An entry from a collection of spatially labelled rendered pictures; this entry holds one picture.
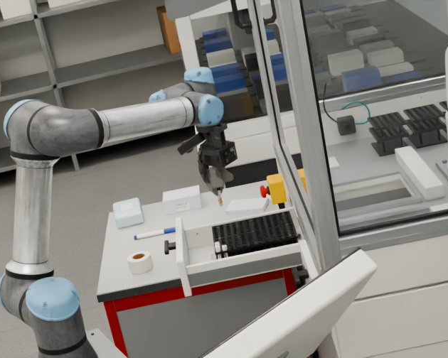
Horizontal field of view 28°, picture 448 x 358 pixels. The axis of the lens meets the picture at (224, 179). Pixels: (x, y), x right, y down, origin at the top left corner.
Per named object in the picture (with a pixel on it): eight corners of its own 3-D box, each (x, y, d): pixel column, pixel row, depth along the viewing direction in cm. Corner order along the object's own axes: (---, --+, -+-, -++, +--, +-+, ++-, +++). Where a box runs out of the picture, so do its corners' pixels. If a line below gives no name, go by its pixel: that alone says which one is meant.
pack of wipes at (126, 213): (145, 223, 299) (141, 211, 297) (116, 230, 298) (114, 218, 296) (141, 207, 313) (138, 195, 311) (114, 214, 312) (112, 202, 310)
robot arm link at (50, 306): (51, 356, 204) (39, 305, 199) (24, 337, 214) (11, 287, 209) (95, 334, 210) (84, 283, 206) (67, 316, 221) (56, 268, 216)
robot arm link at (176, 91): (168, 97, 225) (202, 84, 231) (143, 91, 233) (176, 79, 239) (173, 126, 228) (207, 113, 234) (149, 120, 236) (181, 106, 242)
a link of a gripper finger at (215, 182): (223, 200, 246) (218, 169, 243) (207, 198, 250) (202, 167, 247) (230, 197, 248) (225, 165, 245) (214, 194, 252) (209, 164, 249)
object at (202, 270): (190, 288, 232) (185, 268, 230) (188, 247, 256) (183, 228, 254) (340, 257, 232) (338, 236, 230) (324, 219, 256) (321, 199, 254)
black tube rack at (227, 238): (219, 274, 236) (215, 253, 234) (215, 246, 253) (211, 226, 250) (301, 257, 236) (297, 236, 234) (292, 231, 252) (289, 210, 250)
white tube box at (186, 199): (166, 215, 302) (162, 201, 300) (166, 205, 310) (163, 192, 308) (202, 207, 301) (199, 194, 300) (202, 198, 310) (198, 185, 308)
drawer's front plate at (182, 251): (185, 297, 231) (176, 260, 228) (183, 251, 259) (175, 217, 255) (191, 296, 231) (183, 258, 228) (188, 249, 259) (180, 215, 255)
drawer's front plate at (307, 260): (323, 335, 202) (316, 293, 198) (305, 278, 229) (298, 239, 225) (331, 334, 202) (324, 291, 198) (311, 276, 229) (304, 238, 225)
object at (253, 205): (226, 215, 292) (225, 210, 291) (232, 204, 299) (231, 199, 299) (263, 212, 288) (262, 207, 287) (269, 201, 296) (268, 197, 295)
